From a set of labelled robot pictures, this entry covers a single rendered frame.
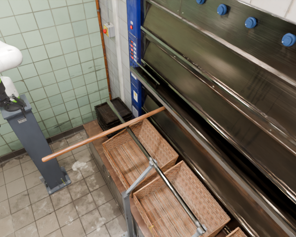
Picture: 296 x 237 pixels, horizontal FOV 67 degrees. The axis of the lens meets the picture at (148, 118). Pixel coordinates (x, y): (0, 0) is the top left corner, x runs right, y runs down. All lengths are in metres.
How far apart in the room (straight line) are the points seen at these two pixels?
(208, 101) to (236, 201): 0.69
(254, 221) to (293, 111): 0.81
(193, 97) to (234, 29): 0.50
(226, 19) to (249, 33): 0.14
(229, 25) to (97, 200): 2.18
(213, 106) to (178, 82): 0.32
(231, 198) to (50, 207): 1.91
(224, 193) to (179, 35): 1.06
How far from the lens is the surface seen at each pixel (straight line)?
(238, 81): 1.16
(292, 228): 1.20
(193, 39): 1.35
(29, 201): 2.92
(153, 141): 2.15
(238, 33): 1.13
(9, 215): 2.94
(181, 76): 1.51
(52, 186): 2.84
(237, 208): 1.66
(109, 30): 2.27
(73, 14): 2.49
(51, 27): 2.48
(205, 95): 1.39
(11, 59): 1.29
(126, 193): 1.62
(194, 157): 1.76
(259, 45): 1.07
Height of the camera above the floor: 2.42
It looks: 46 degrees down
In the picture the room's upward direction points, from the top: 1 degrees clockwise
